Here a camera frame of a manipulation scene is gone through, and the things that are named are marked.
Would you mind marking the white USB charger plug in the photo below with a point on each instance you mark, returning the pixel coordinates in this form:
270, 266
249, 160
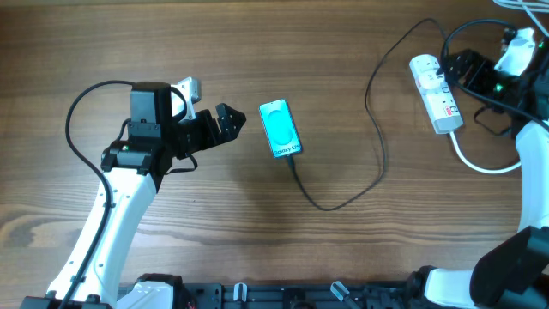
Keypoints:
430, 80

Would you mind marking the white power strip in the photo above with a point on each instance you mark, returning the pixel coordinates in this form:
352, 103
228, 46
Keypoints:
440, 104

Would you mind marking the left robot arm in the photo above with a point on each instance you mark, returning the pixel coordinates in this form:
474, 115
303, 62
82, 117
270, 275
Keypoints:
130, 173

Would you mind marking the teal screen Galaxy smartphone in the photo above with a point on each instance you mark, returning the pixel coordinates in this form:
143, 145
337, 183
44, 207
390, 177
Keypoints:
280, 129

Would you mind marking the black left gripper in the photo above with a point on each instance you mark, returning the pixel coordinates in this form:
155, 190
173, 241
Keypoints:
209, 136

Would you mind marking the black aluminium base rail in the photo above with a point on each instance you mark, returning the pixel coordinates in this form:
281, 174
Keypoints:
218, 296

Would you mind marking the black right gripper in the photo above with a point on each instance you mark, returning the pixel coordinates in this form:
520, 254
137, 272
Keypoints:
481, 69

